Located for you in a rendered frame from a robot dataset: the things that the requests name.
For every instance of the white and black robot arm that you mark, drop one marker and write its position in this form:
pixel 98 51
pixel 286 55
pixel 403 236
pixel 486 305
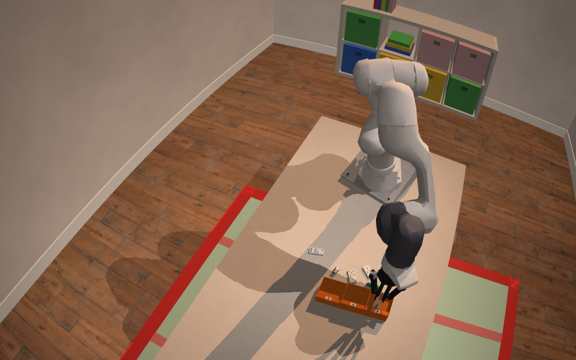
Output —
pixel 390 134

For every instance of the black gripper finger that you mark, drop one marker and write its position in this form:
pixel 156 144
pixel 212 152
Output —
pixel 373 281
pixel 389 296

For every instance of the beige domino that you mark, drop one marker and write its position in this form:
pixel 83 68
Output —
pixel 316 251
pixel 367 270

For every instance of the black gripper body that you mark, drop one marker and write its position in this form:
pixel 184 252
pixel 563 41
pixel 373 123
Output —
pixel 383 276

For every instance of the white domino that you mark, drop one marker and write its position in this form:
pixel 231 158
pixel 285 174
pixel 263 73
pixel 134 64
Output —
pixel 352 276

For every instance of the orange rack of three bins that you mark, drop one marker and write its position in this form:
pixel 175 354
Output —
pixel 353 298

